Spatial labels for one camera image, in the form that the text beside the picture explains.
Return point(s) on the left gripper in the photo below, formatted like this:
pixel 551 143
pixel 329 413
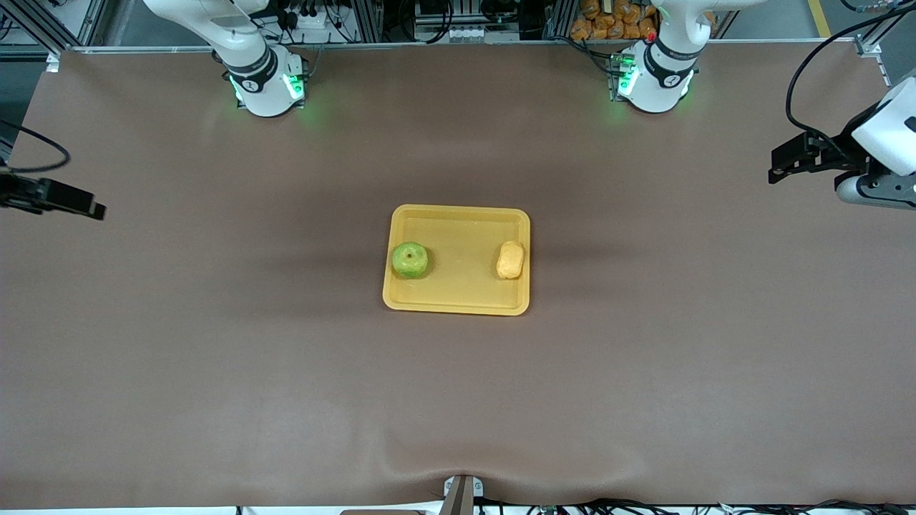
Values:
pixel 836 151

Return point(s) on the yellow potato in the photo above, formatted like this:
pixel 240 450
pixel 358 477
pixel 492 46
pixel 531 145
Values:
pixel 509 260

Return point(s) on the green apple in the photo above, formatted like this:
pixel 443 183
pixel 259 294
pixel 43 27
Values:
pixel 410 260

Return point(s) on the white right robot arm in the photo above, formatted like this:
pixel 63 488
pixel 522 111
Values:
pixel 261 86

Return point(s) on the yellow plastic tray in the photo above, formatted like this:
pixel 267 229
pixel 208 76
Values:
pixel 458 272

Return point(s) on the bag of orange snacks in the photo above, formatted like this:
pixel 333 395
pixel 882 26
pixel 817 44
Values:
pixel 594 25

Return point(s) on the brown table mat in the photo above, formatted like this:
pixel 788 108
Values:
pixel 286 393

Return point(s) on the white power strip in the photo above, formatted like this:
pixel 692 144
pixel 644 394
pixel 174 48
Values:
pixel 315 21

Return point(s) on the perforated metal side rail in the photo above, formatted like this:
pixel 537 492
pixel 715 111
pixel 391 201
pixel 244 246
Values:
pixel 885 70

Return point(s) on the aluminium corner frame post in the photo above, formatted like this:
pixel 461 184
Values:
pixel 869 46

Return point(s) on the aluminium diagonal frame strut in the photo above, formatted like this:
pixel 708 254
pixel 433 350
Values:
pixel 28 21

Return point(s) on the aluminium table edge rail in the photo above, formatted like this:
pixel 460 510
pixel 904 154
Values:
pixel 465 44

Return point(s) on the metal table clamp bracket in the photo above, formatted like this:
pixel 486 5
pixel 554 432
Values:
pixel 461 497

